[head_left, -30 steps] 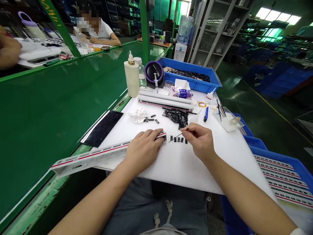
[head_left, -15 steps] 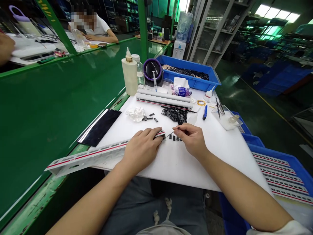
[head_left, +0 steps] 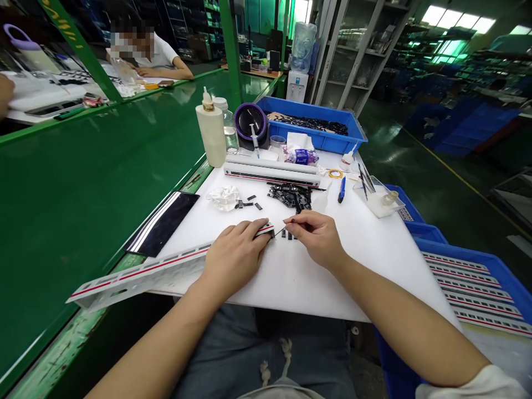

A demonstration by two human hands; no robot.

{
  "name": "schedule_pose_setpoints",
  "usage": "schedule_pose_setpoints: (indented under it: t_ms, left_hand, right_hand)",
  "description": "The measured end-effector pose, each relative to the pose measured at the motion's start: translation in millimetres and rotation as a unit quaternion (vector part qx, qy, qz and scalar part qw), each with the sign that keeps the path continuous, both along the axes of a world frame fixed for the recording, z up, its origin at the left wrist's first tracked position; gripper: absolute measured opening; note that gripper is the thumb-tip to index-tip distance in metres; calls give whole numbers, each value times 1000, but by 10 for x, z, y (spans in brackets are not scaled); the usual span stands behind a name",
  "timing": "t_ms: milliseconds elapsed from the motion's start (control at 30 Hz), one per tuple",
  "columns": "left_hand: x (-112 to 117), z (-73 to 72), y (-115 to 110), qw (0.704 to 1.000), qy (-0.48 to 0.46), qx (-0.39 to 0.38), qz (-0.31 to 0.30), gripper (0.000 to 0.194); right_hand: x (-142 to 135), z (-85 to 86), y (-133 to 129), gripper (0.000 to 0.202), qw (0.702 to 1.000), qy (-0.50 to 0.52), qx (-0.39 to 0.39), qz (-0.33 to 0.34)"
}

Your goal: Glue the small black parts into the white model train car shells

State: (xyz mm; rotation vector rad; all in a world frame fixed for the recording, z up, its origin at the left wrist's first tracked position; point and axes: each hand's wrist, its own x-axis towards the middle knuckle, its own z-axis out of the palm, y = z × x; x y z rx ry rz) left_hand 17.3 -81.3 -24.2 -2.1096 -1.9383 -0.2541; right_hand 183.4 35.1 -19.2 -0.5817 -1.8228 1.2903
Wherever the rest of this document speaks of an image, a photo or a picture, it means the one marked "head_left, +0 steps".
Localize person's right hand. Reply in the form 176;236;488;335
283;209;351;272

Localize person's left hand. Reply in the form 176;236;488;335
202;217;276;293

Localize person's right fingers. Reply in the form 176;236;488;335
295;231;323;263

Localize person's left thumb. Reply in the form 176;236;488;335
252;235;276;259

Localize person's left fingers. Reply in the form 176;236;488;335
214;222;250;244

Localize person's left index finger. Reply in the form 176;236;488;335
237;217;270;234

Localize person's right index finger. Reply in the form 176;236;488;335
289;209;330;224

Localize thin black needle tool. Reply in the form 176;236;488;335
272;217;298;241

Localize long white model train shell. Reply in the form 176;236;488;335
68;222;278;313

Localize translucent dropper bottle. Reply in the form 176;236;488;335
312;181;334;209

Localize pile of small black parts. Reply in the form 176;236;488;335
265;181;318;213

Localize crumpled white tissue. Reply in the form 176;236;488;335
206;185;242;213

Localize white train shell with roof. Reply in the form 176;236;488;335
224;155;321;188

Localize purple tissue pack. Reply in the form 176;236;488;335
282;132;321;167

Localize white work board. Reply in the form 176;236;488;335
144;149;463;324

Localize black tweezers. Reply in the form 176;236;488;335
357;162;377;203

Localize glossy black sheet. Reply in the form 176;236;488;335
125;191;201;258

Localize small white glue bottle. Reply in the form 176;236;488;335
339;142;361;172

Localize clear plastic tray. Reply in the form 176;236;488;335
352;174;406;219

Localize blue plastic bin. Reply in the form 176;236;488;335
254;96;369;155

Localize plastic syringe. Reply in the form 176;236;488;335
249;122;262;159

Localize heap of black strips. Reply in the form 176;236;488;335
265;111;350;137

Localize clear bottle with white cap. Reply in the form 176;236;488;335
212;97;241;156

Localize cream squeeze bottle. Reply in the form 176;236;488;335
195;86;228;168

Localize round purple desk fan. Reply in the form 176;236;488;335
233;102;270;152

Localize person's legs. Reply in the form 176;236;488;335
172;304;359;399

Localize green conveyor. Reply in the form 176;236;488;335
0;0;288;399

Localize water dispenser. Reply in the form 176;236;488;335
286;21;319;104

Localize grey metal shelf cabinet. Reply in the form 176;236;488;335
309;0;411;120

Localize stack of white train shells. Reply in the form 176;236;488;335
421;250;532;338

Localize stack of blue crates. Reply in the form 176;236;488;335
405;101;521;157

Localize large blue crate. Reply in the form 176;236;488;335
373;184;532;399

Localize warehouse shelving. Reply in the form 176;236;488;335
390;23;532;107

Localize grey metal tray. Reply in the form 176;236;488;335
23;97;87;118

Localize white bottle with purple handle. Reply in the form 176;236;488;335
3;23;60;74

